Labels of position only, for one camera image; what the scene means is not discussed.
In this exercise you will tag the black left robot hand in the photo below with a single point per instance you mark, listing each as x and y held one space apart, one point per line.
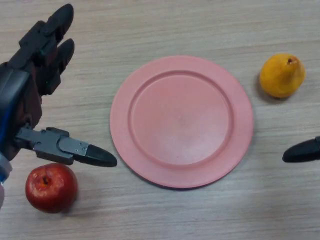
17 82

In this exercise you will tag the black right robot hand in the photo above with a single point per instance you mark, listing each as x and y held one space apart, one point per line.
305 151

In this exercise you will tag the red apple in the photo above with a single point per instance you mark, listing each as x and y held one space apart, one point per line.
51 190

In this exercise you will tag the pink round plate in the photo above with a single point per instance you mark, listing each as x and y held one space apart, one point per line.
181 122

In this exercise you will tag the yellow pear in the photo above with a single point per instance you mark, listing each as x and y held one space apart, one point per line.
280 77

